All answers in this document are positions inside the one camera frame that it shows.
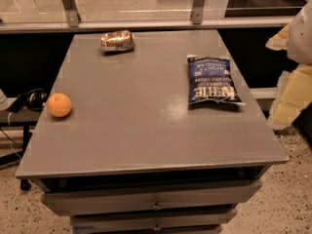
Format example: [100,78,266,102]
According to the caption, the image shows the right metal railing bracket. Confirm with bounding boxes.
[190,0,206,24]

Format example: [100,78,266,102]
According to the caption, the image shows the top grey drawer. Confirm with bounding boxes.
[41,179,262,215]

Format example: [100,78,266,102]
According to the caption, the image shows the grey drawer cabinet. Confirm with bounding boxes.
[15,29,290,234]

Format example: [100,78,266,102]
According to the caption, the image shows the blue potato chips bag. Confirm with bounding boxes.
[187,55,244,105]

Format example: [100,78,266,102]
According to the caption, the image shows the left metal railing bracket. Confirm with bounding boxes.
[61,0,81,27]

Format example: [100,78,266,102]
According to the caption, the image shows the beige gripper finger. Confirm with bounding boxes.
[265,24,291,51]
[267,63,312,130]

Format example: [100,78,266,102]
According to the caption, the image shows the black side table stand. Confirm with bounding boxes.
[0,109,39,193]

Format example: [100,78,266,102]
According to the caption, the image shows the grey drawer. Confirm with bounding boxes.
[41,179,262,215]
[71,207,237,234]

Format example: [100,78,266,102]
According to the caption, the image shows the orange fruit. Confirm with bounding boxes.
[47,93,72,118]

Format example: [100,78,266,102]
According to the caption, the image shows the black headphones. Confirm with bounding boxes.
[8,89,48,113]

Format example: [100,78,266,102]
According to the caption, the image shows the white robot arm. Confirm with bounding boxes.
[265,1,312,130]

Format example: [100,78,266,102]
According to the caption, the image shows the white cable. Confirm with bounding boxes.
[0,111,23,159]

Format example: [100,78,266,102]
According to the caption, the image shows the metal railing bracket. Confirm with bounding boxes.
[61,0,81,27]
[190,0,206,24]

